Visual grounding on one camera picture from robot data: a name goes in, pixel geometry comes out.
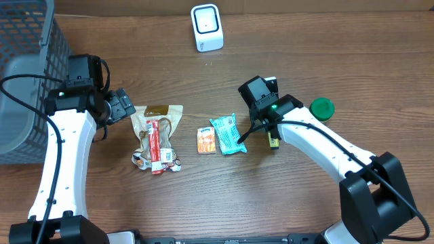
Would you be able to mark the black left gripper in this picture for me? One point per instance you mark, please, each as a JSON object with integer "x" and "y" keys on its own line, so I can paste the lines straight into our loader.
{"x": 123, "y": 104}

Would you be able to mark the red snack bar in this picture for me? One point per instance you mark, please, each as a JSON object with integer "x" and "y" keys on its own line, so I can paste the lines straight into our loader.
{"x": 154, "y": 146}

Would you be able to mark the brown transparent snack bag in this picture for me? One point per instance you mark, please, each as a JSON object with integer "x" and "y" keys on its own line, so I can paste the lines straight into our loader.
{"x": 168, "y": 117}

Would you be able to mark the white patterned wrapper packet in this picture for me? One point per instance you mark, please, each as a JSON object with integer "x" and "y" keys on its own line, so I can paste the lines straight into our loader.
{"x": 169, "y": 161}

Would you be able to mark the orange snack packet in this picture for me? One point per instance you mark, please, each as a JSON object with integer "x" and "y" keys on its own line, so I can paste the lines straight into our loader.
{"x": 206, "y": 142}

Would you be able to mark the teal tissue packet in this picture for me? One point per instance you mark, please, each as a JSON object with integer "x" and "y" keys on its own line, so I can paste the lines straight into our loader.
{"x": 228, "y": 135}

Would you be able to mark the yellow highlighter black cap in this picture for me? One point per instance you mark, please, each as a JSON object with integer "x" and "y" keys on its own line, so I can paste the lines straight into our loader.
{"x": 273, "y": 142}

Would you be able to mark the green lid jar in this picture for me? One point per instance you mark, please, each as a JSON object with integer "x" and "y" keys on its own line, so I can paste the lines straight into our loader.
{"x": 322, "y": 109}

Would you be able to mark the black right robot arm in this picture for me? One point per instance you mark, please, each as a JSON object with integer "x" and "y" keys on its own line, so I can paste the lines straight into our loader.
{"x": 375, "y": 197}

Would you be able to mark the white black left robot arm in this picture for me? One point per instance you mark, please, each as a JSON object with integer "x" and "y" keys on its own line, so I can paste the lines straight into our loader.
{"x": 74, "y": 112}

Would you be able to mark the white barcode scanner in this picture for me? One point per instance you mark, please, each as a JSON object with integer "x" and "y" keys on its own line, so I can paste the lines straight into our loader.
{"x": 207, "y": 27}

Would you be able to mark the grey plastic mesh basket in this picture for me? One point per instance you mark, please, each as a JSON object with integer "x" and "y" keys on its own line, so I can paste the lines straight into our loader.
{"x": 34, "y": 53}

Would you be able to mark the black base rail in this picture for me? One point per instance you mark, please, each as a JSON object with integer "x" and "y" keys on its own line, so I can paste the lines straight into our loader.
{"x": 237, "y": 239}

